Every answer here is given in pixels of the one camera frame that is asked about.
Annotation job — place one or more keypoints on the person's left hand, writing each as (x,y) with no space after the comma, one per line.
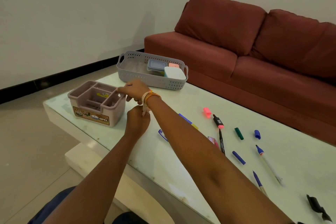
(137,121)

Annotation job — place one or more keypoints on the white marker black tip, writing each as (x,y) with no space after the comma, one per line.
(325,215)

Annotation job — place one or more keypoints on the dark blue jeans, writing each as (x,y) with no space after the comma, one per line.
(47,210)

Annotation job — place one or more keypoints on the black skirting board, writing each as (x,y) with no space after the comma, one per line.
(52,76)

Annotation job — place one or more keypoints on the white marker blue tip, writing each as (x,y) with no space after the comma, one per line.
(262,154)

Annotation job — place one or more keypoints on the blue glue stick yellow cap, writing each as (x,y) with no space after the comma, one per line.
(185,118)

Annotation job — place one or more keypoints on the blue marker cap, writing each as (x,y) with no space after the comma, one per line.
(257,134)

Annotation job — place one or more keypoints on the grey perforated plastic basket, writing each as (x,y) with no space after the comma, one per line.
(131,71)

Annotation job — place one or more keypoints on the person's right hand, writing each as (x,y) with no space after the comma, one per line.
(135,90)

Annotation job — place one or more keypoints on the black marker cap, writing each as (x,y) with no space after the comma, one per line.
(313,202)

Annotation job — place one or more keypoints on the blue patterned pen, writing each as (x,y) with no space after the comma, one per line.
(258,181)

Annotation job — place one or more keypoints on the red fabric sofa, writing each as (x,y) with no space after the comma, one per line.
(210,48)

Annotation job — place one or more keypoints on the small pink box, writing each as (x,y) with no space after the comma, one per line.
(173,65)

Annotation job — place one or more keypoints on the pink pen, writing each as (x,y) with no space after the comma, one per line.
(216,145)

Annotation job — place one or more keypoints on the white glass-top coffee table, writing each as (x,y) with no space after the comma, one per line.
(302,158)

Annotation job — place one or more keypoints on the thin black marker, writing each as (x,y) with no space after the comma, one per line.
(221,142)

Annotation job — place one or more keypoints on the black highlighter pink tip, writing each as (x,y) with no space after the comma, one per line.
(218,121)

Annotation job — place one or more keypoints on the black pen clear blue cap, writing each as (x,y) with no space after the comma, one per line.
(161,134)

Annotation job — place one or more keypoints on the pink highlighter cap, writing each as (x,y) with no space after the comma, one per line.
(207,112)

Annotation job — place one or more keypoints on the white lidded container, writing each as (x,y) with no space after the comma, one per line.
(174,73)

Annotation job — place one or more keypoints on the green marker cap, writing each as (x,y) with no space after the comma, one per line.
(239,133)

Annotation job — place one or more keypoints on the pink compartment pen organizer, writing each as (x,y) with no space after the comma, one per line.
(115,115)

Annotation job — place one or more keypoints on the grey-blue lidded square container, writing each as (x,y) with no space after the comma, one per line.
(156,65)

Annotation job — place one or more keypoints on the slim blue pen cap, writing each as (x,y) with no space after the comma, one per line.
(239,157)

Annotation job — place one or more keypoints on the person's left forearm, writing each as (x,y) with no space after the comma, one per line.
(99,179)

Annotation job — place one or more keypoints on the person's right forearm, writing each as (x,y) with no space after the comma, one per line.
(197,147)

